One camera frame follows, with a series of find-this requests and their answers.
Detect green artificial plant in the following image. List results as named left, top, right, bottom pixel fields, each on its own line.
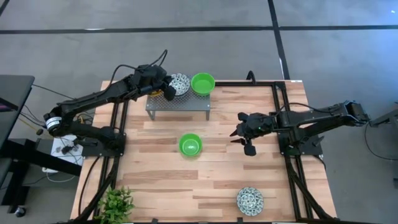
left=94, top=185, right=136, bottom=224

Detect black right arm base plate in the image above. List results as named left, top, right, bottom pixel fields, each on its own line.
left=277, top=131, right=323, bottom=156

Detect blue white patterned mini bowl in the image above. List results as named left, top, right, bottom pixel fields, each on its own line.
left=236, top=186, right=265, bottom=217
left=169, top=73, right=191, bottom=96

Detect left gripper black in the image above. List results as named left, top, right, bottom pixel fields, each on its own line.
left=134, top=64, right=177, bottom=100

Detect black floor cable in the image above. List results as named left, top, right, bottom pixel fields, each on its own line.
left=32, top=83, right=77, bottom=101
left=364, top=121, right=398, bottom=162

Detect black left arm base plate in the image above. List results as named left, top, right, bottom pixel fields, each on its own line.
left=81, top=133, right=126, bottom=157

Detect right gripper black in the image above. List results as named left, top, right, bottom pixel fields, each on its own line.
left=229, top=111, right=266, bottom=156

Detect grey perforated metal shelf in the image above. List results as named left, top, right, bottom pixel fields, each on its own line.
left=145, top=74, right=211, bottom=121

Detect black desk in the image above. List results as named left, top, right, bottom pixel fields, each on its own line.
left=0, top=74, right=35, bottom=150

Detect white power adapter box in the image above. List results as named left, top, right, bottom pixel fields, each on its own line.
left=50, top=135, right=84, bottom=166

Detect black desk stand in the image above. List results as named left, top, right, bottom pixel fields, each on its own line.
left=0, top=138, right=82, bottom=215

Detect grey metal stand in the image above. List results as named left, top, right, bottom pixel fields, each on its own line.
left=368, top=101, right=398, bottom=128

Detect green plastic mini bowl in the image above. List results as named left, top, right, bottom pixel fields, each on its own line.
left=190, top=72, right=216, bottom=96
left=178, top=133, right=203, bottom=157

